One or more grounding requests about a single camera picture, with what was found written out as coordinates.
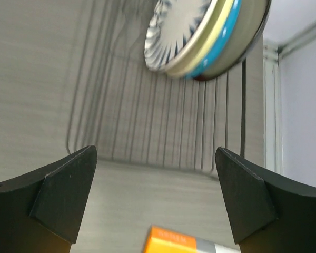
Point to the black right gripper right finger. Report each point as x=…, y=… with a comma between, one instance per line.
x=267, y=211

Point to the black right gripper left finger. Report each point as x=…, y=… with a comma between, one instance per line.
x=42, y=210

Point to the blue polka dot plate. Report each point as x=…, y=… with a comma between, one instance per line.
x=219, y=43

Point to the dark red rimmed plate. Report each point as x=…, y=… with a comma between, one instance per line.
x=247, y=30

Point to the white blue striped plate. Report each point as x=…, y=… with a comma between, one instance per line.
x=173, y=29

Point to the cream plate with twig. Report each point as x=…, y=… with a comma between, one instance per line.
x=205, y=40

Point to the orange folder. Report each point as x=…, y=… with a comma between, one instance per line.
x=162, y=240

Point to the black wire dish rack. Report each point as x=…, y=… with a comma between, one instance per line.
x=139, y=117

